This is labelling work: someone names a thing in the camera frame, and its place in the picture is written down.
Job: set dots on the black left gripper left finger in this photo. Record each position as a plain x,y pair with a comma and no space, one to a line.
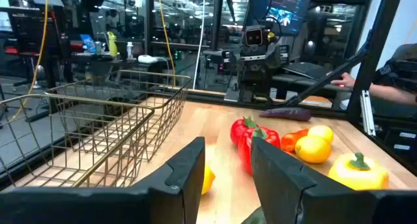
185,172

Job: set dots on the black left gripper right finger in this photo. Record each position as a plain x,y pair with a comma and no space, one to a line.
277,178

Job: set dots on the yellow lemon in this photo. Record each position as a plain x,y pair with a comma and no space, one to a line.
322,133
207,180

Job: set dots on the red bell pepper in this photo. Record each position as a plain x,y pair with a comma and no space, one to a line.
251,152

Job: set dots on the orange carrot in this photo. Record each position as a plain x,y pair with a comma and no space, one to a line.
288,141

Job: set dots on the orange-yellow citrus fruit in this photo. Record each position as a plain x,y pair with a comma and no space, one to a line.
312,149

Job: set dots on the long purple eggplant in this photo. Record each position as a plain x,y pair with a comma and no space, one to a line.
286,114

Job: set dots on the red fruit with green stem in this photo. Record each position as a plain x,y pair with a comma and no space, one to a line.
239,133

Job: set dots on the yellow bell pepper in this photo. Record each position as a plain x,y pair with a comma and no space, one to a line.
355,176

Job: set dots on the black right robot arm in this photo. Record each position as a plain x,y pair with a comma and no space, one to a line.
275,62

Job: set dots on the person's forearm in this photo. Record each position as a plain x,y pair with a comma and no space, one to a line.
391,94

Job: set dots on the black laptop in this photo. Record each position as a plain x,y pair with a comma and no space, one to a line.
303,69

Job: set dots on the black monitor screen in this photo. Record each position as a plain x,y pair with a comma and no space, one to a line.
286,9

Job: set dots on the person's hand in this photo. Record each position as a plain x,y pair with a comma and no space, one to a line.
345,80

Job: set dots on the white device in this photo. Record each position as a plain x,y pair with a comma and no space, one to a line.
147,59

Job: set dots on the white bottle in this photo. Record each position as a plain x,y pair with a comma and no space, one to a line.
130,51

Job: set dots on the yellow bottle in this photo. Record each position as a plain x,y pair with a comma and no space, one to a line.
112,45

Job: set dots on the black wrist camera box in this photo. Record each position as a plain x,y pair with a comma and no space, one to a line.
253,37

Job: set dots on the silver frame bracket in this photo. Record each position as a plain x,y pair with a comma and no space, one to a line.
368,113

